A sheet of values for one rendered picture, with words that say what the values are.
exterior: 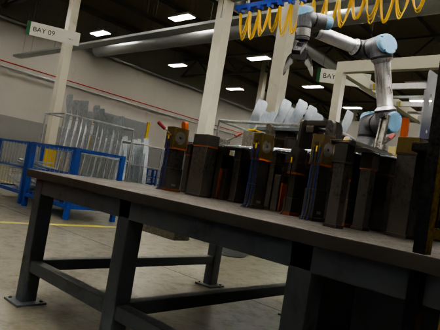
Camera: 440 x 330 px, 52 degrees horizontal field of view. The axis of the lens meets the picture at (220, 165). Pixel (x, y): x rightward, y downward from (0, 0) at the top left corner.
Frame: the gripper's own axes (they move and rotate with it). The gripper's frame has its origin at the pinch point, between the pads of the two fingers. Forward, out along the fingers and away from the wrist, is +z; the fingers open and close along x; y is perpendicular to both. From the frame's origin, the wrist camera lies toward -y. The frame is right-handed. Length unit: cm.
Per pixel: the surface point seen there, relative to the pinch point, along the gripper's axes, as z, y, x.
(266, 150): 37.9, -29.1, 3.9
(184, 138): 39, 1, 60
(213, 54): -63, 344, 190
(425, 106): 13, -43, -59
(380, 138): 27, -16, -44
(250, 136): 33.6, 15.9, 26.0
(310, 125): 24.0, 4.6, -9.2
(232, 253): 170, 232, 97
